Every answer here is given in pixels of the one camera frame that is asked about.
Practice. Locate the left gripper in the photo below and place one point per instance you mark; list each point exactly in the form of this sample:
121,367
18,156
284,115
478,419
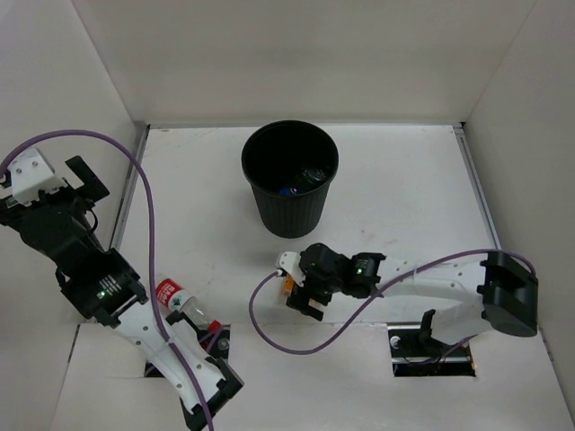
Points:
72,193

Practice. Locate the black plastic waste bin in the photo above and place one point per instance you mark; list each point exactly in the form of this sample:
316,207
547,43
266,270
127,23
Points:
270,158

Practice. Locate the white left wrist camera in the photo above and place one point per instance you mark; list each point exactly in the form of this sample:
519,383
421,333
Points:
31,173

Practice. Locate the left aluminium rail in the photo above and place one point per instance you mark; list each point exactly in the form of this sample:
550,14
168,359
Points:
130,183

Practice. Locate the right aluminium rail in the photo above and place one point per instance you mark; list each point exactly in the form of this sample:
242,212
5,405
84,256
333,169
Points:
476,184

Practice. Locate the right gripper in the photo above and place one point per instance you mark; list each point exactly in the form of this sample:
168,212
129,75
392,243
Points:
302,305

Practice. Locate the aluminium rail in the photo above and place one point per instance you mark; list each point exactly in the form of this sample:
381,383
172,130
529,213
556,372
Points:
476,184
130,183

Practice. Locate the clear bottle red label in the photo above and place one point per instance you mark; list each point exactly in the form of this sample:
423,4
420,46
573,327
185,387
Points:
178,299

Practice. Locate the clear bottle blue label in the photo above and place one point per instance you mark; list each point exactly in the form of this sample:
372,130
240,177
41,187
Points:
305,180

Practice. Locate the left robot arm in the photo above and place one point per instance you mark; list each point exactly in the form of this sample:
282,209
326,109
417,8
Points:
102,286

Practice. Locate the orange juice bottle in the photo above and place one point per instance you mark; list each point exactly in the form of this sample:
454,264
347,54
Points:
288,286

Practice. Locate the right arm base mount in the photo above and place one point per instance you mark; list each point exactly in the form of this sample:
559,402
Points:
412,356

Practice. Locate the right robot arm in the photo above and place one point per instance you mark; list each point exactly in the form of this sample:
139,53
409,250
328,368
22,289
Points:
498,292

